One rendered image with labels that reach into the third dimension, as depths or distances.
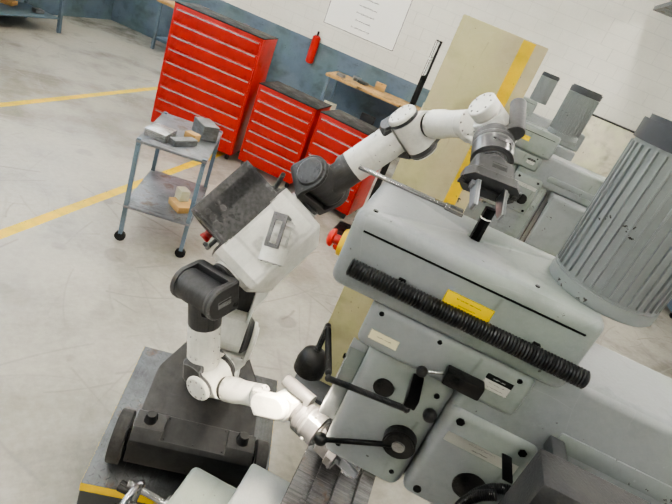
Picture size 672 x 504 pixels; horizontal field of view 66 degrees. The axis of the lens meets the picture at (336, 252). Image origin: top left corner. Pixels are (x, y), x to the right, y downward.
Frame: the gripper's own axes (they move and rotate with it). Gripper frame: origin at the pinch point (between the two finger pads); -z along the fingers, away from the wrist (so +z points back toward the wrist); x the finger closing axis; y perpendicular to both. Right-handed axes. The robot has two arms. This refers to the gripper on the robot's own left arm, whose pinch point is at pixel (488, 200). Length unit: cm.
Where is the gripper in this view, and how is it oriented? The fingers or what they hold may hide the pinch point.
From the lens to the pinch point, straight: 106.5
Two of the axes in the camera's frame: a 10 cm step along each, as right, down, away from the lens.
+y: 2.7, -5.0, -8.2
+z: 2.3, -7.9, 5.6
